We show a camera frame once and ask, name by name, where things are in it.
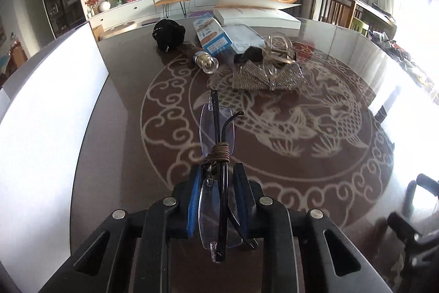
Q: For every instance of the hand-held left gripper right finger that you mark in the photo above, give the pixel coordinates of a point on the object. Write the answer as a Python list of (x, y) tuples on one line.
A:
[(241, 197)]

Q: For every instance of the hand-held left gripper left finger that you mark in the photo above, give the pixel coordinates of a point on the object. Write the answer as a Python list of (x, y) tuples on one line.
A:
[(193, 200)]

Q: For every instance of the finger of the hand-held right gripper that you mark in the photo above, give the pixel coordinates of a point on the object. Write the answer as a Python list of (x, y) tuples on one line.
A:
[(427, 184), (401, 224)]

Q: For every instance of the blue and white carton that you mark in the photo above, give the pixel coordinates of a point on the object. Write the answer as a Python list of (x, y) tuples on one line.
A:
[(211, 35)]

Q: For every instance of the glittery silver clutch bag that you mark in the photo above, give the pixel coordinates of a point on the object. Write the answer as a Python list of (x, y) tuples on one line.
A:
[(253, 78)]

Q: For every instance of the heap of small household goods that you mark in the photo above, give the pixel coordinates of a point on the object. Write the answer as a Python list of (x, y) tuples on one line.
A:
[(404, 56)]

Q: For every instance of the clear light bulb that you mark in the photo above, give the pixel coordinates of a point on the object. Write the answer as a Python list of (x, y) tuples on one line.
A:
[(207, 63)]

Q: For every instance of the small black pouch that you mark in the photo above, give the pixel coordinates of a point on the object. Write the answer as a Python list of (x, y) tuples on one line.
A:
[(252, 54)]

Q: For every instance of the clear hair clip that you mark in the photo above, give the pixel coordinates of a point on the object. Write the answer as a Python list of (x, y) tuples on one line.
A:
[(274, 54)]

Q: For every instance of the black cloth pouch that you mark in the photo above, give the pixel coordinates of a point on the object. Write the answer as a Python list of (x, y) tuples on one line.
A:
[(168, 34)]

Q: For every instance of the green plastic stool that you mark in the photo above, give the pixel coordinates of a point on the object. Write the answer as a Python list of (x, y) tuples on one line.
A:
[(358, 26)]

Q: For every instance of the wooden sideboard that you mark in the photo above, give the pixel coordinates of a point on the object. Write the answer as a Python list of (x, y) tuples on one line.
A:
[(374, 15)]

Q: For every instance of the white flat box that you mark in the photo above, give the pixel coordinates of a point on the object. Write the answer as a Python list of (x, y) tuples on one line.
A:
[(260, 18)]

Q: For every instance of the grey bathroom scale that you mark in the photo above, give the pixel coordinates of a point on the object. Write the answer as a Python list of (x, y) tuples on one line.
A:
[(151, 21)]

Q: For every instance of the round wooden board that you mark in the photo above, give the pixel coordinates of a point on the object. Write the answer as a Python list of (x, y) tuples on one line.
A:
[(120, 28)]

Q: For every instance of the purple floor mat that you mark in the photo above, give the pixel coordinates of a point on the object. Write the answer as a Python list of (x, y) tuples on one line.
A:
[(197, 11)]

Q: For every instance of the brown cardboard box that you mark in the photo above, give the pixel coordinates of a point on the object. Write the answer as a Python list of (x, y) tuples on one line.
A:
[(97, 32)]

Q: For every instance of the dark wooden chair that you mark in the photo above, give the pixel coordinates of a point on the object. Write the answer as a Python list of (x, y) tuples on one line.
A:
[(332, 9)]

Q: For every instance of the round white vase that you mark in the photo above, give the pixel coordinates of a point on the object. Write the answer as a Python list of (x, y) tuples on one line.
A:
[(104, 5)]

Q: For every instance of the red flowers in vase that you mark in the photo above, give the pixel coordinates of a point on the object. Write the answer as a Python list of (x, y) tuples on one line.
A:
[(92, 1)]

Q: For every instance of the wooden dining chair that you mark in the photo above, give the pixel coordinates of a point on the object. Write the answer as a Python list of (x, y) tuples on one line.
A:
[(19, 54)]

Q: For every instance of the white door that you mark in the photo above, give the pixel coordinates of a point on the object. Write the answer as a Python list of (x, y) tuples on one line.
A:
[(33, 15)]

